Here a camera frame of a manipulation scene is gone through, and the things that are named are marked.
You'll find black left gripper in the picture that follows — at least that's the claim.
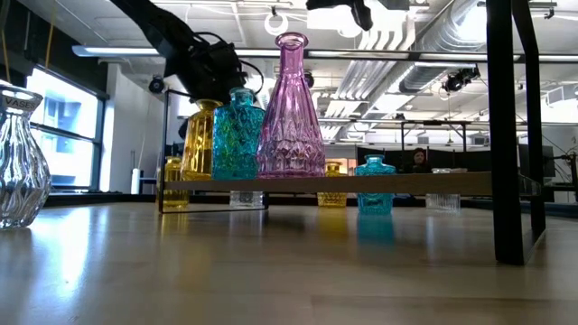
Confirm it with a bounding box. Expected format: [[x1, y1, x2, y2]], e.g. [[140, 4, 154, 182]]
[[162, 39, 248, 106]]

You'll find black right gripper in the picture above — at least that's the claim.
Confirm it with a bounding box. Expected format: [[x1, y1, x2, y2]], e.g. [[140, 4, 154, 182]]
[[305, 0, 374, 32]]

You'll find tall yellow ribbed glass vase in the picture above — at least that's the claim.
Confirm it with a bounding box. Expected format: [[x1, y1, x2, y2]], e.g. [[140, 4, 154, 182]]
[[180, 98, 223, 182]]

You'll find tall teal glass bottle vase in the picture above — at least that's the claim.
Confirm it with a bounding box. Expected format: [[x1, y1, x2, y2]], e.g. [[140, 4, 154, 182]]
[[210, 87, 266, 181]]

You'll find tall pink glass vase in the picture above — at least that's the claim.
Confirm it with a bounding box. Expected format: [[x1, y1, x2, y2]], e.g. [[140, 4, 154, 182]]
[[256, 31, 327, 180]]

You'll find squat yellow glass vase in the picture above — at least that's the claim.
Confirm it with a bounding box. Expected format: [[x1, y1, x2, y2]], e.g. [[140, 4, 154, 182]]
[[316, 161, 349, 209]]

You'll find round clear ribbed glass vase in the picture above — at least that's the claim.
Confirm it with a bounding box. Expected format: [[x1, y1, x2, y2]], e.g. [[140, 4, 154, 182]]
[[0, 84, 52, 230]]

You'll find wooden shelf with black legs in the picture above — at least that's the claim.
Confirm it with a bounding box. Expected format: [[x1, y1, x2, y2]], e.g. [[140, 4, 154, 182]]
[[157, 0, 547, 266]]

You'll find long linear ceiling light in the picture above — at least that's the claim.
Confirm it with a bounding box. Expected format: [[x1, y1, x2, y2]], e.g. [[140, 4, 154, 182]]
[[70, 43, 578, 63]]

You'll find small yellow glass bottle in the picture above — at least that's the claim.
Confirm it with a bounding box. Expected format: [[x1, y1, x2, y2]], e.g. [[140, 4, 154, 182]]
[[155, 155, 191, 209]]

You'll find black track spotlight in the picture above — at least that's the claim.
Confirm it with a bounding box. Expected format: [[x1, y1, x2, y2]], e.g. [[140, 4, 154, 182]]
[[441, 66, 481, 94]]

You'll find small teal glass vase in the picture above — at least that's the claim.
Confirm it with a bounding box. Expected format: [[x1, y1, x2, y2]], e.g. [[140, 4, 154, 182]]
[[354, 153, 397, 216]]

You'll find person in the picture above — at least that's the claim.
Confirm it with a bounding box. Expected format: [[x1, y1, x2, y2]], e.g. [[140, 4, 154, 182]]
[[404, 147, 433, 175]]

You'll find large window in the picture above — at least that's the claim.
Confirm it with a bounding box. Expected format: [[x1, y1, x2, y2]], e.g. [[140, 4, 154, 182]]
[[24, 67, 107, 191]]

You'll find black partition screen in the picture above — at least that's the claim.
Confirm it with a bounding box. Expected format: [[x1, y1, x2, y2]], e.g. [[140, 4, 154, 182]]
[[356, 146, 493, 175]]

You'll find small clear glass vase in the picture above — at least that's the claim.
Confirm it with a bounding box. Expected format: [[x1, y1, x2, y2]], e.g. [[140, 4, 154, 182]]
[[424, 167, 469, 213]]

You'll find black monitor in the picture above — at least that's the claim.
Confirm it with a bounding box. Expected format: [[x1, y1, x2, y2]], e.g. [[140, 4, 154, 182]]
[[517, 143, 557, 178]]

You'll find white ring light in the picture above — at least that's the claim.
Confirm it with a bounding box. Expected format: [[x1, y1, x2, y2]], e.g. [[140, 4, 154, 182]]
[[264, 11, 290, 37]]

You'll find black aluminium table frame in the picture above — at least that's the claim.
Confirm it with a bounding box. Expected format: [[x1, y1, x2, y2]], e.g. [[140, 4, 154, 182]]
[[42, 191, 578, 221]]

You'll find yellow hanging cable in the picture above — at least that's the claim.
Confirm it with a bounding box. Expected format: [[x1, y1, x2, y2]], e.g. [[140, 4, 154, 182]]
[[0, 0, 11, 85], [43, 0, 59, 71]]

